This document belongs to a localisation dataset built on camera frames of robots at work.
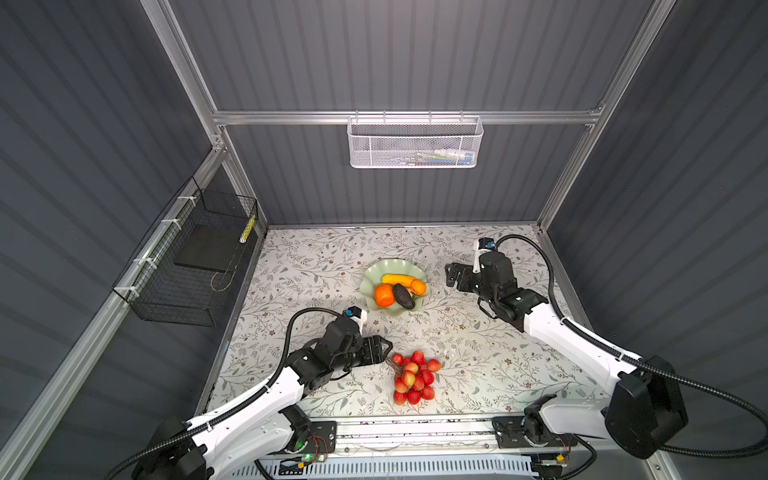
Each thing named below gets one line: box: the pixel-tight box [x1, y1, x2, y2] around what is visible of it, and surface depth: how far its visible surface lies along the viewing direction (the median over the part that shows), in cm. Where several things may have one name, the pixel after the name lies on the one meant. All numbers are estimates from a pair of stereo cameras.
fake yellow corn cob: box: [381, 274, 416, 287], surface depth 102 cm
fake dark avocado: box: [394, 283, 415, 309], surface depth 94 cm
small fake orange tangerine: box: [411, 280, 427, 296], surface depth 97 cm
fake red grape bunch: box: [385, 350, 442, 406], surface depth 80 cm
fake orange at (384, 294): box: [374, 283, 395, 307], surface depth 96 cm
